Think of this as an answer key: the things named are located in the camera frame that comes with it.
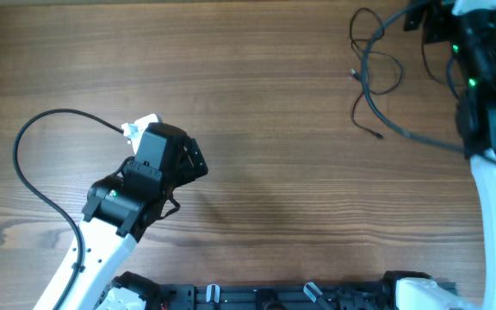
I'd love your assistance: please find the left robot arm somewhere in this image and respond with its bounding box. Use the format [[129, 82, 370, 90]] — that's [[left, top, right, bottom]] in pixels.
[[35, 115, 208, 309]]

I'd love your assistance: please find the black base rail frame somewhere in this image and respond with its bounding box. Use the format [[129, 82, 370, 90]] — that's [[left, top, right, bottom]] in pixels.
[[154, 281, 396, 310]]

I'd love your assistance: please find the left camera black cable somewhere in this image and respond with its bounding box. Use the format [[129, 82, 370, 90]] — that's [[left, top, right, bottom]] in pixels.
[[11, 108, 125, 310]]

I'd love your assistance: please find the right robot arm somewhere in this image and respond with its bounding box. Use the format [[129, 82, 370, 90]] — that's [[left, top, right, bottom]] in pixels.
[[399, 1, 496, 309]]

